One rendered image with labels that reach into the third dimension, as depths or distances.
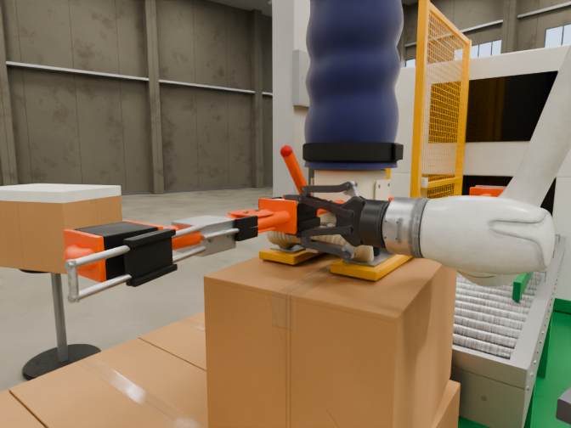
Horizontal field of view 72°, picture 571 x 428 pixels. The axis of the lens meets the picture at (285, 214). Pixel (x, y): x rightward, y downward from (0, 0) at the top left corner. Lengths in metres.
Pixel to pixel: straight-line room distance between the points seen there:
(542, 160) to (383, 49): 0.38
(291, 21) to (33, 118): 10.65
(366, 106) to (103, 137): 12.14
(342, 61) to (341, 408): 0.66
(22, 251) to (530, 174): 2.18
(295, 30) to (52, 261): 1.76
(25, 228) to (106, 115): 10.70
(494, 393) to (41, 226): 2.00
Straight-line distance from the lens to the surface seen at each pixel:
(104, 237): 0.46
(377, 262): 0.81
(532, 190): 0.74
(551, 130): 0.72
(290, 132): 2.34
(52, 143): 12.58
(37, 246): 2.28
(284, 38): 2.45
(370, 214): 0.61
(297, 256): 0.87
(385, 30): 0.90
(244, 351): 0.82
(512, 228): 0.56
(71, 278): 0.39
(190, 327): 1.59
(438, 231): 0.57
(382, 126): 0.87
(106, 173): 12.83
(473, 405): 1.41
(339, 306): 0.67
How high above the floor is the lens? 1.19
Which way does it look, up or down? 8 degrees down
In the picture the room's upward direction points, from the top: straight up
